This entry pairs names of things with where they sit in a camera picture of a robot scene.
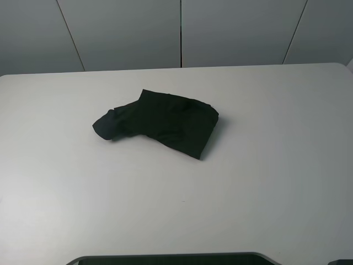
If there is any black printed t-shirt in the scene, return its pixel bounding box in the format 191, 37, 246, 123
93, 89, 219, 159

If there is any dark object bottom right corner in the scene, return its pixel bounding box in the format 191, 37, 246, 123
328, 259, 353, 265

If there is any black robot base front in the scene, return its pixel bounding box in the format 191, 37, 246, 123
69, 252, 278, 265

